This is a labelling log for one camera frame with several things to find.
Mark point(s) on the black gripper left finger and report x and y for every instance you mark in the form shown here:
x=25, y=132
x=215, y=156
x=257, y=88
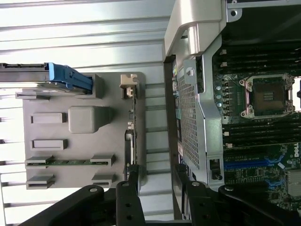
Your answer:
x=128, y=204

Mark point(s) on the CPU socket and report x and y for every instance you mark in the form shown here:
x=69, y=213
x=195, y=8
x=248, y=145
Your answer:
x=266, y=96

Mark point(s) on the metal socket cover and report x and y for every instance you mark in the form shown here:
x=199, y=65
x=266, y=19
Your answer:
x=298, y=82

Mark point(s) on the grey plastic parts rack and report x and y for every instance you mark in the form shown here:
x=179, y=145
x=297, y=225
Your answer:
x=77, y=146

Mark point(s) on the green Dell motherboard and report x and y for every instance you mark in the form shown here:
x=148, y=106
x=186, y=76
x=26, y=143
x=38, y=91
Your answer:
x=249, y=179

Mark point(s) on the black silver PC case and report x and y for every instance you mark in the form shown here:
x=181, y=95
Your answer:
x=188, y=117

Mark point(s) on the blue expansion slot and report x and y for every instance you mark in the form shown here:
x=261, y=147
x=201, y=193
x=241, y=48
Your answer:
x=247, y=166

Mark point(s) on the hard disk in blue carrier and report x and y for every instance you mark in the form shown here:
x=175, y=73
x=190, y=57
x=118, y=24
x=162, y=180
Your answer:
x=58, y=73

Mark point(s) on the silver chipset heatsink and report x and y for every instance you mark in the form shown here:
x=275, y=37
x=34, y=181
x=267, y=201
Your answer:
x=294, y=183

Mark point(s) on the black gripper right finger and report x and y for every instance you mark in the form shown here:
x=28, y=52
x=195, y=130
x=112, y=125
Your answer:
x=200, y=204

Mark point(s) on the green RAM stick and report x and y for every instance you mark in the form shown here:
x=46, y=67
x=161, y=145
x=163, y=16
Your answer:
x=70, y=162

